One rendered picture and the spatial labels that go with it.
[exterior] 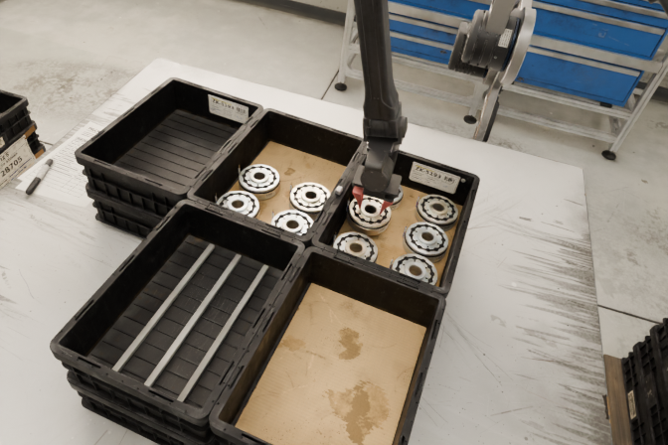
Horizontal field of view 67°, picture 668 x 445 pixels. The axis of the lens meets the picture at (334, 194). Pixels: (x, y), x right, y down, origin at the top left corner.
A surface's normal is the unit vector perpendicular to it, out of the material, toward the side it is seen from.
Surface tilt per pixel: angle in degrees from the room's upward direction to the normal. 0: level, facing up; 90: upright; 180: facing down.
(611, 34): 90
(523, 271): 0
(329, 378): 0
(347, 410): 0
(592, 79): 90
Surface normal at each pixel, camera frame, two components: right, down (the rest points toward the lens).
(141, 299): 0.11, -0.72
